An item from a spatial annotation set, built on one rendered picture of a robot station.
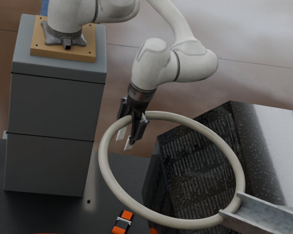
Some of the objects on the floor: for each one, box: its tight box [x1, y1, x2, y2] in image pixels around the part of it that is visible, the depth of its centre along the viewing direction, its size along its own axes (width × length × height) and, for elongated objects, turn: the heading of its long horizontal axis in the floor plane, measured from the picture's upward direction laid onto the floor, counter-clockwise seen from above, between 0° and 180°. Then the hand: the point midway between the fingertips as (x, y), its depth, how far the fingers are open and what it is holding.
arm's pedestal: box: [0, 13, 107, 203], centre depth 285 cm, size 50×50×80 cm
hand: (125, 138), depth 204 cm, fingers closed on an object, 4 cm apart
